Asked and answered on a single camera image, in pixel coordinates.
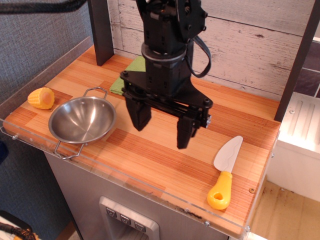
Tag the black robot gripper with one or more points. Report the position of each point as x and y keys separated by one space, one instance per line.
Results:
x=166 y=85

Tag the orange handled toy knife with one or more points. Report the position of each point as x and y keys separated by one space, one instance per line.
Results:
x=219 y=196

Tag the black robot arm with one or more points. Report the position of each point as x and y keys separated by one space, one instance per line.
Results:
x=171 y=29

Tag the grey toy fridge cabinet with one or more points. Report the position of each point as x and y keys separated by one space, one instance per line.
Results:
x=82 y=190

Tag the silver dispenser button panel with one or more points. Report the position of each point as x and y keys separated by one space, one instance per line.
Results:
x=123 y=223

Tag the yellow toy corn cob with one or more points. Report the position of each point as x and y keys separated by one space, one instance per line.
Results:
x=42 y=98

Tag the white toy sink unit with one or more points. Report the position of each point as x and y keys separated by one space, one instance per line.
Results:
x=296 y=163

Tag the clear acrylic table guard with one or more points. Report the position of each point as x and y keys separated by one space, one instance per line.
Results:
x=148 y=163

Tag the orange black object bottom left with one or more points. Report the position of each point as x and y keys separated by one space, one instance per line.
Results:
x=19 y=233

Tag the stainless steel two-handled bowl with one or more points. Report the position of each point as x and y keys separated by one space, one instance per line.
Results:
x=82 y=120

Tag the dark left shelf post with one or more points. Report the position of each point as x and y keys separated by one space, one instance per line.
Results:
x=101 y=30

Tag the dark shelf post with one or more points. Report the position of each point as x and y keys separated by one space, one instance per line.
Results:
x=101 y=30
x=300 y=58

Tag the dark right shelf post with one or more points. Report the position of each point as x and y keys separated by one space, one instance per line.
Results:
x=300 y=58

